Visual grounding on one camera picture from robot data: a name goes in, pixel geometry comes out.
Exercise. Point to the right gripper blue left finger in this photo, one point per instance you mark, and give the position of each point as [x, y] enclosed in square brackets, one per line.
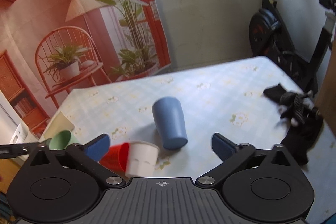
[87, 157]

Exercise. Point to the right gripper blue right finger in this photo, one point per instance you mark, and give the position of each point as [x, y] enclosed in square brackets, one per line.
[234, 157]

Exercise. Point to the green speckled cup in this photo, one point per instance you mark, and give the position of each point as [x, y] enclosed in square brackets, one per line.
[62, 140]

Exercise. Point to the red plastic cup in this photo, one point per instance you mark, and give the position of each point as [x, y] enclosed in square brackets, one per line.
[116, 158]

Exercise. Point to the white paper cup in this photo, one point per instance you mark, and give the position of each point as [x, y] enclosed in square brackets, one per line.
[141, 159]

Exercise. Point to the blue cup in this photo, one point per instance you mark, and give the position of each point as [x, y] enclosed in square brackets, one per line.
[170, 122]

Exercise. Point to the floral checked bed sheet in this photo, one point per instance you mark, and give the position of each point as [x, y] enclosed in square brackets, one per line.
[226, 98]

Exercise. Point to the white laundry basket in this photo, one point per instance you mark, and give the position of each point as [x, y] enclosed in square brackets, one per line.
[23, 135]

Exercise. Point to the black grey sock pile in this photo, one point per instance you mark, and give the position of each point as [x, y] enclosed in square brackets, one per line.
[305, 121]

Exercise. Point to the wooden board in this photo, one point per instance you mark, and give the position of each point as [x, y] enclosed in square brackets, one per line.
[326, 96]

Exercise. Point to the black exercise bike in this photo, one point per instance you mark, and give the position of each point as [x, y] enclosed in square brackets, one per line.
[269, 37]

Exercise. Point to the printed room backdrop curtain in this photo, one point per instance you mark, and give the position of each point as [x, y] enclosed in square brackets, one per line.
[50, 47]

